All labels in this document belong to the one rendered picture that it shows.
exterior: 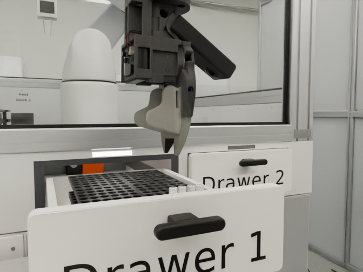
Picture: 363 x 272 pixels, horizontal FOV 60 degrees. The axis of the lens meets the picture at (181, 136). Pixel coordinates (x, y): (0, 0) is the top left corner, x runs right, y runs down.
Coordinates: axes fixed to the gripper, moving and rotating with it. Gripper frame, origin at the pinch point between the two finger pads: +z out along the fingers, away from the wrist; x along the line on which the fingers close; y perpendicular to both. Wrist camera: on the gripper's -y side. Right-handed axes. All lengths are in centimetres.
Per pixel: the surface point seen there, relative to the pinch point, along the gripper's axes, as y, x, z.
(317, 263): -155, -112, 93
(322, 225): -168, -120, 71
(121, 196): 7.2, -2.8, 7.5
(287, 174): -40.5, -21.1, 10.0
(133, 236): 9.2, 10.7, 8.3
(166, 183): -1.8, -8.0, 7.2
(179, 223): 5.6, 14.0, 6.3
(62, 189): 13.6, -24.6, 10.6
